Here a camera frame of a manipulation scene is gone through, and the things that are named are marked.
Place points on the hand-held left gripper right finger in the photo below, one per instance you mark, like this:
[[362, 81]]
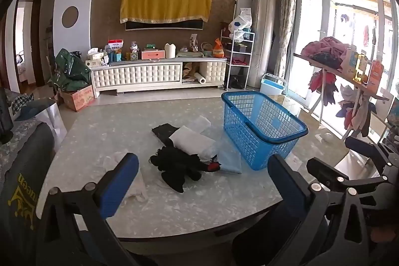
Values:
[[286, 188]]

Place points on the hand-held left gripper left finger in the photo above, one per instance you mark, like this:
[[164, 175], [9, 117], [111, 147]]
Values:
[[120, 185]]

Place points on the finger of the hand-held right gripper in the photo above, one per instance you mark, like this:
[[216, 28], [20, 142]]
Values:
[[324, 174], [361, 146]]

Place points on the black garment with red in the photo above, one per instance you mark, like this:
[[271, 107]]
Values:
[[177, 166]]

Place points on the light blue fabric pouch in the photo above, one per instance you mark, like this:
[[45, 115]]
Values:
[[230, 160]]

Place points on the black cloth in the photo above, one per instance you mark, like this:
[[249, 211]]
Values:
[[163, 132]]

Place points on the blue plastic basket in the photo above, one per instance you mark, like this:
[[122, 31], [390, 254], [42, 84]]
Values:
[[249, 116]]

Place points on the white towel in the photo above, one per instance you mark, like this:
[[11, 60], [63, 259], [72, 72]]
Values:
[[190, 139]]

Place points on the white translucent cloth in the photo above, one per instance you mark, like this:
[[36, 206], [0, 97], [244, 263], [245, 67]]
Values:
[[201, 123]]

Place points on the grey and pink hanging garments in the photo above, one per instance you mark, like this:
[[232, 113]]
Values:
[[358, 110]]

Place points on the red hanging garment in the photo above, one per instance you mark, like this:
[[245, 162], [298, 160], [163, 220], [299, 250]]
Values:
[[324, 85]]

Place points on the orange carton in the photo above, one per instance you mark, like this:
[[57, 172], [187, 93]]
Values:
[[375, 76]]

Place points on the white and blue carton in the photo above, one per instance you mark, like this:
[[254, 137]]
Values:
[[349, 60]]

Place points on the white paper bag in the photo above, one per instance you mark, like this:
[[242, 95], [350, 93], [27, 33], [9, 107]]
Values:
[[56, 122]]

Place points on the cardboard box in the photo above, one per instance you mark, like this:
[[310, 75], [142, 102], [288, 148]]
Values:
[[79, 97]]

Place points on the dark chair cover yellow print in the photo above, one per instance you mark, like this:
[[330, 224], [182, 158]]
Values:
[[21, 178]]

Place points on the light blue plastic bin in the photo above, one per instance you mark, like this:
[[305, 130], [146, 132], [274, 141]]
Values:
[[271, 88]]

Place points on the pink clothes pile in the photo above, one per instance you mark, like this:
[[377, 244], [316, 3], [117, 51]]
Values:
[[327, 48]]

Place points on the grey lace cloth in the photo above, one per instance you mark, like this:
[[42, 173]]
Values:
[[18, 141]]

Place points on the white tufted TV cabinet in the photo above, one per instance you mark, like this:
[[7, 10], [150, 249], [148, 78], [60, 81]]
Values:
[[137, 76]]

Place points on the blue cap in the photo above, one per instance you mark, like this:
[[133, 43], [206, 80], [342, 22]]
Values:
[[34, 108]]

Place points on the green plastic bag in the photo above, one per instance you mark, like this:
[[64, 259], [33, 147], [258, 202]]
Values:
[[70, 72]]

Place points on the teal storage tin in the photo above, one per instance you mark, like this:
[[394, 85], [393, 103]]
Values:
[[117, 57]]

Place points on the tissue box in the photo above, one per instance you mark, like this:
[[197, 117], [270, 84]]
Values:
[[94, 58]]

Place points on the plaid cloth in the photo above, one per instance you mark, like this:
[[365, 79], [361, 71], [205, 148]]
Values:
[[18, 102]]

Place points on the paper towel roll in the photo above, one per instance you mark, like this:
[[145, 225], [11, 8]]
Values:
[[200, 79]]

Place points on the pink box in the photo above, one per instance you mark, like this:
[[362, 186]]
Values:
[[152, 54]]

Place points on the red and white snack bag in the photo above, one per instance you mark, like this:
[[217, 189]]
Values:
[[115, 46]]

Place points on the white metal shelf rack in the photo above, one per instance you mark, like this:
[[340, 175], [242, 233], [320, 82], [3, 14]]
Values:
[[240, 53]]

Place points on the white plastic jug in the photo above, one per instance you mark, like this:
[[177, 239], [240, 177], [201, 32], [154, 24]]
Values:
[[170, 51]]

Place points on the standing air conditioner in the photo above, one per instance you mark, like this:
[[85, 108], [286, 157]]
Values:
[[263, 35]]

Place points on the patterned curtain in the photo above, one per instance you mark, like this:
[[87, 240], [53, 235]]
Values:
[[286, 4]]

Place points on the white pink printed bag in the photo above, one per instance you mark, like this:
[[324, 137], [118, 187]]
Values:
[[194, 42]]

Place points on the black television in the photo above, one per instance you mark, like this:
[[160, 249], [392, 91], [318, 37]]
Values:
[[162, 25]]

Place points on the white plastic bag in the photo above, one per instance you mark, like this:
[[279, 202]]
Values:
[[240, 23]]

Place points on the yellow cloth cover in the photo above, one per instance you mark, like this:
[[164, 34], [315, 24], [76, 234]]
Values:
[[165, 4]]

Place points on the wooden door frame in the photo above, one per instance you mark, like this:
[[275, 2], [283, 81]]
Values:
[[38, 35]]

